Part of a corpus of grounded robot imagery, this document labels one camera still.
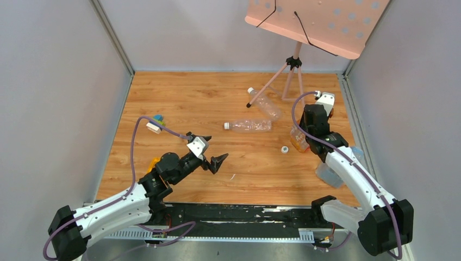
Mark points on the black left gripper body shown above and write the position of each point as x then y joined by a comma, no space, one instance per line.
203,156

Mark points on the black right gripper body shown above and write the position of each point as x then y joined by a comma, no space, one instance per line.
302,126

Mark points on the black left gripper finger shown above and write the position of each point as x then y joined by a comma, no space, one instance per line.
202,139
216,162

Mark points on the orange label plastic bottle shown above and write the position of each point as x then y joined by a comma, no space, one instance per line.
298,140

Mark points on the clear bottle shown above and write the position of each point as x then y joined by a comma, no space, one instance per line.
247,126
267,107

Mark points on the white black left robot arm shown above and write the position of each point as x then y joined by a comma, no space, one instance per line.
72,231

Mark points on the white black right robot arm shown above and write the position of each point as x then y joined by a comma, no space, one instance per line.
382,223

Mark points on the yellow triangular toy block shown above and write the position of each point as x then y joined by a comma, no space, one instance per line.
156,176

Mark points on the stacked toy building blocks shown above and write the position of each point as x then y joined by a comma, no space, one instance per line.
156,124

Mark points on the pink music stand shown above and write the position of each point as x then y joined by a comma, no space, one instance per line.
339,28

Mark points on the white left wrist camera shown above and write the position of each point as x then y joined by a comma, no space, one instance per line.
198,150

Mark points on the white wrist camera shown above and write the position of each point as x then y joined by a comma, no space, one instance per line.
198,150
327,100

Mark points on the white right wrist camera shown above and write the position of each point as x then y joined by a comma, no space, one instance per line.
327,100

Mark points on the black metal base rail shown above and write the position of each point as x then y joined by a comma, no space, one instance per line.
232,223

